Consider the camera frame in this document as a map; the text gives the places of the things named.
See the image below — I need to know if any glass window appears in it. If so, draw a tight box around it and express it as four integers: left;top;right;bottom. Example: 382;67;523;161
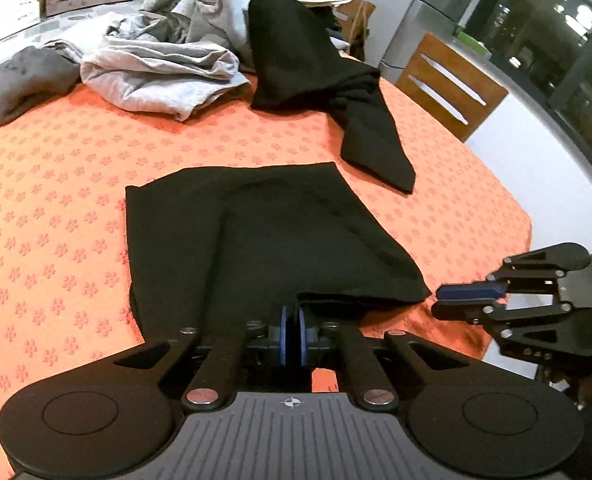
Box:
455;0;592;163

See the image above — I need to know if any pale grey clothes pile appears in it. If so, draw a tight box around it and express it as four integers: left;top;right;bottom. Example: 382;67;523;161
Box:
138;0;259;73

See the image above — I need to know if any grey refrigerator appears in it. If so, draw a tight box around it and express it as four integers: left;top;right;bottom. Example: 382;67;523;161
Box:
380;0;473;77

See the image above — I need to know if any orange floral tablecloth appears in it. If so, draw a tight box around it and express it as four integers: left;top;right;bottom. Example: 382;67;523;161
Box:
0;74;535;461

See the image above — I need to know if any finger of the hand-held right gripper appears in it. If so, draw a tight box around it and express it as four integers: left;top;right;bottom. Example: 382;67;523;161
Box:
436;243;567;303
432;300;574;362

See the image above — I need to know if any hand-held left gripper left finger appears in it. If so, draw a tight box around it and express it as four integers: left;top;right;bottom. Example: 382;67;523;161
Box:
112;305;293;413

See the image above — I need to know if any wooden chair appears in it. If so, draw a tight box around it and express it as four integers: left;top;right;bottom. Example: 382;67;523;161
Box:
335;0;377;63
395;32;510;144

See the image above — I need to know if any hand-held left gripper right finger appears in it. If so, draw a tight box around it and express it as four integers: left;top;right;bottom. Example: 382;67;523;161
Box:
296;305;473;413

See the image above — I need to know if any dark grey cloth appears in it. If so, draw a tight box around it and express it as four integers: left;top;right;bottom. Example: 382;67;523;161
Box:
0;46;83;128

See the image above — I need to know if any light grey crumpled garment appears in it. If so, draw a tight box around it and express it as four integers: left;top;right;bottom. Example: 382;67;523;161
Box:
80;40;251;122

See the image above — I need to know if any black draped garment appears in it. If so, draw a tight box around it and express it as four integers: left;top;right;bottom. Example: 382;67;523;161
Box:
248;0;417;194

